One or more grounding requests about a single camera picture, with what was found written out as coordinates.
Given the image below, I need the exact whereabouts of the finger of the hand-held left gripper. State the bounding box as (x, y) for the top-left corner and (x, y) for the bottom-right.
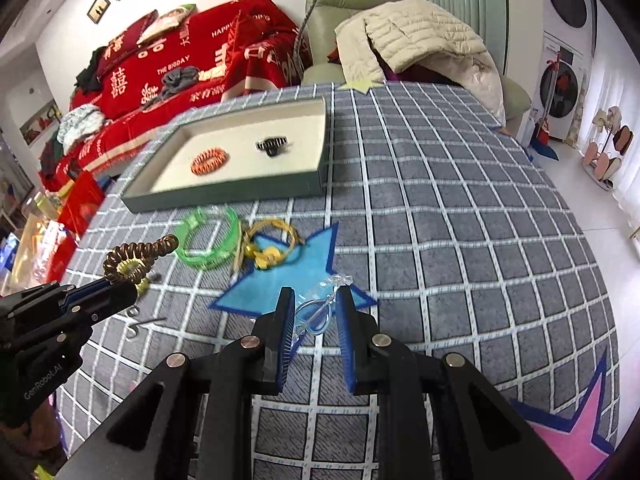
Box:
(59, 276), (114, 311)
(75, 285), (140, 324)

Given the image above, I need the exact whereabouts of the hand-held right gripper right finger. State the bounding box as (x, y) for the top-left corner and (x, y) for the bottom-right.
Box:
(335, 287), (576, 480)

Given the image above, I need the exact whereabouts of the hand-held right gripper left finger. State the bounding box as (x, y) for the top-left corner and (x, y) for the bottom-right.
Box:
(52, 287), (297, 480)

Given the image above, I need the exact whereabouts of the yellow spiral hair tie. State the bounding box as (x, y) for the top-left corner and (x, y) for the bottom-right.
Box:
(119, 259), (151, 297)

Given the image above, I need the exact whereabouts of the gold metal hair clip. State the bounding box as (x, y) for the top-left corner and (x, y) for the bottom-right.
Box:
(119, 307), (168, 339)

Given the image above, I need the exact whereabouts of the clear bead bracelet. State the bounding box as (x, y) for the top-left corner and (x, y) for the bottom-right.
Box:
(294, 274), (357, 337)

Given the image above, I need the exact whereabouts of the brown spiral hair tie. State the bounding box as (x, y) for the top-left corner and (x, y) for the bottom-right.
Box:
(103, 234), (180, 285)

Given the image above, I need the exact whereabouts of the yellow cord bracelet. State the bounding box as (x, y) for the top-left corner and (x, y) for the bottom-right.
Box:
(245, 217), (306, 271)

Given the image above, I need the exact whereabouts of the clear green hair clip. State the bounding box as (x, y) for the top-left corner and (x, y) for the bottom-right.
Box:
(174, 206), (242, 272)

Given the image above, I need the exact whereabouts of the green tray with cream lining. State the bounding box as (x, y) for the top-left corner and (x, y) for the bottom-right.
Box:
(121, 96), (328, 214)

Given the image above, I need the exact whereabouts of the blue star patch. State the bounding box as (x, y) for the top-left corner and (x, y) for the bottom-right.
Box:
(214, 222), (379, 318)

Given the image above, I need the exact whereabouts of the red gift bag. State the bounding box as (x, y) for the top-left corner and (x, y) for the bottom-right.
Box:
(57, 170), (108, 236)

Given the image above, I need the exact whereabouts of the white green cloth pile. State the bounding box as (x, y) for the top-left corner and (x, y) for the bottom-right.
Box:
(56, 105), (108, 146)

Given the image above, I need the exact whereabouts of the black hair claw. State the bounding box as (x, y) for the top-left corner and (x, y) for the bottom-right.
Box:
(255, 135), (291, 157)

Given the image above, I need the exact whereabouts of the dark clothes pile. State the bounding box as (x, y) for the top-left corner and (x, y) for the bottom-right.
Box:
(75, 47), (108, 93)

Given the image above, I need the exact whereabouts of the grey cloth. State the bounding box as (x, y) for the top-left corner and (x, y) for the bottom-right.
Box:
(160, 65), (201, 98)

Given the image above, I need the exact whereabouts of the pink star patch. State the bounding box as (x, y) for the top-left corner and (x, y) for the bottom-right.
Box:
(510, 345), (613, 480)

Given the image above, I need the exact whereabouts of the red pillow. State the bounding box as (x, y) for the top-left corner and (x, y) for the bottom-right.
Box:
(102, 10), (158, 78)

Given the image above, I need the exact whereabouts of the pale green star patch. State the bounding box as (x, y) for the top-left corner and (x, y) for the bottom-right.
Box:
(336, 77), (388, 96)

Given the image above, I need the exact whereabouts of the red blanket sofa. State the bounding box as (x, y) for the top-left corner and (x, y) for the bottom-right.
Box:
(40, 0), (311, 196)

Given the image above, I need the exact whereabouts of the purple garment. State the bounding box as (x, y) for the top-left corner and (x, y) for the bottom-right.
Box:
(380, 55), (451, 86)

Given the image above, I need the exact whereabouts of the photo print pillow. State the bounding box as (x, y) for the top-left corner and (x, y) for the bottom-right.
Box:
(136, 2), (197, 45)

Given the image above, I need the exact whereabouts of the cream down jacket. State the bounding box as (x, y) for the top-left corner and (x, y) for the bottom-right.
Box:
(334, 0), (506, 126)

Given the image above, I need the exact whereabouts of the shoe rack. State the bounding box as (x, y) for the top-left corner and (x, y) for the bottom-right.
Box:
(581, 105), (635, 192)

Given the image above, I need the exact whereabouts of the white washing machine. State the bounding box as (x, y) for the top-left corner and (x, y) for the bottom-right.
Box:
(530, 32), (593, 143)

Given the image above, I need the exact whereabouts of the green armchair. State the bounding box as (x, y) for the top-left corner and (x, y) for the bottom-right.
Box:
(300, 0), (532, 133)

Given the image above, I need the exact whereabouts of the pale green slatted panel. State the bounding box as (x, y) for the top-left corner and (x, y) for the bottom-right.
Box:
(429, 0), (511, 76)

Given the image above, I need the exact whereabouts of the white dryer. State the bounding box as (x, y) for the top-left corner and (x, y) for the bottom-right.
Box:
(542, 0), (598, 56)

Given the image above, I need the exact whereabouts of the orange spiral hair tie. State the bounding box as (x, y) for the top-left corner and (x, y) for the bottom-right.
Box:
(191, 147), (229, 176)

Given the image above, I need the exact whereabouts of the unframed wall picture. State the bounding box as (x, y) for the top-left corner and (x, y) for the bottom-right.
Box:
(20, 100), (61, 147)

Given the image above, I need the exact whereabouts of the grey braided cable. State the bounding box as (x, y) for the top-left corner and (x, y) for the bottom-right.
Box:
(295, 0), (336, 76)

